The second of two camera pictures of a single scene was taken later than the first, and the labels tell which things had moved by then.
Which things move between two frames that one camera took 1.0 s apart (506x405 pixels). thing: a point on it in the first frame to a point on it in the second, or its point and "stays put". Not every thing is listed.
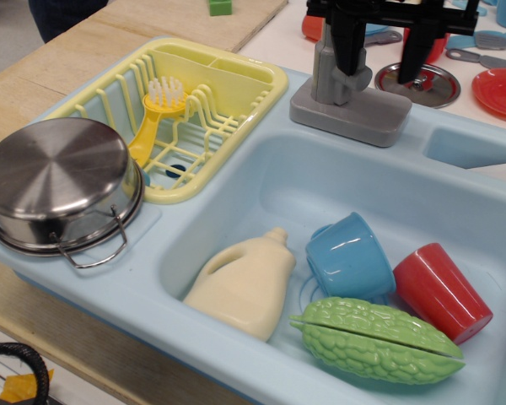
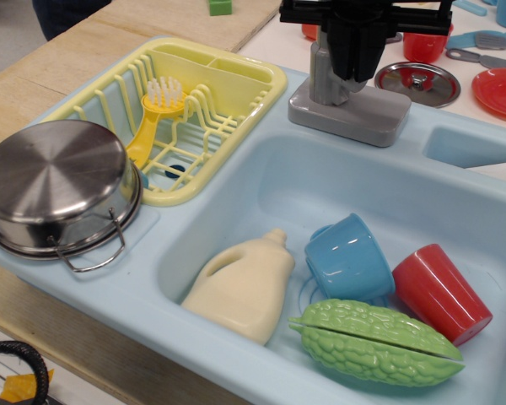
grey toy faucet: x=320 y=102 stays put
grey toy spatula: x=494 y=41 stays put
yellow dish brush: x=165 y=96 stays put
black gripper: x=348 y=20 to x=355 y=51
